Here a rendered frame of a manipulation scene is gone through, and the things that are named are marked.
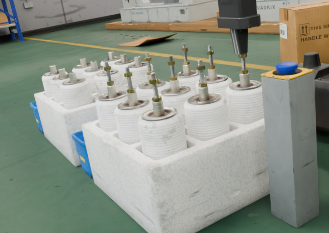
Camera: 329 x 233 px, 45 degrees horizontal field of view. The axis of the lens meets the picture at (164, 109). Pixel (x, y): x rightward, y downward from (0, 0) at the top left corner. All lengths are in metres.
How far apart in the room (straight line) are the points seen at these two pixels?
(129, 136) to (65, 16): 6.56
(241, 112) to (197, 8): 3.40
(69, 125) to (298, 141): 0.71
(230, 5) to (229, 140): 0.29
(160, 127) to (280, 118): 0.23
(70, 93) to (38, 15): 6.03
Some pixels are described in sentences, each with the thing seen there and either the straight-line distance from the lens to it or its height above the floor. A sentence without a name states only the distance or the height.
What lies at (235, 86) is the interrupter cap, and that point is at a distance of 0.95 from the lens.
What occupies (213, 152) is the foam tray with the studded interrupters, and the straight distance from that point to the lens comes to 0.83.
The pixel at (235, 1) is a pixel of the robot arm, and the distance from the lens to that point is 0.88.
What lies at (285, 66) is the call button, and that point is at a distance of 0.77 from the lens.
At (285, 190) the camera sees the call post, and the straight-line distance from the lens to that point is 0.85.
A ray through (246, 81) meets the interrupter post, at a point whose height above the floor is 0.26.
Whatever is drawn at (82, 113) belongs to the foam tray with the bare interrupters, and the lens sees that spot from 1.25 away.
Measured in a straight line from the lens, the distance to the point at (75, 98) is 1.27.
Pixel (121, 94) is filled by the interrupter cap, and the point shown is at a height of 0.25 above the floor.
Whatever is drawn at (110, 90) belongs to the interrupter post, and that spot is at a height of 0.27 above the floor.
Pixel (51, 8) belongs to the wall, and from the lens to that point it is 7.34.
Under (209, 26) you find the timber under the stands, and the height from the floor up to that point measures 0.05.
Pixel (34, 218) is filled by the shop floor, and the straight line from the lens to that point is 1.08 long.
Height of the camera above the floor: 0.51
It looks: 18 degrees down
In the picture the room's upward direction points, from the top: 9 degrees counter-clockwise
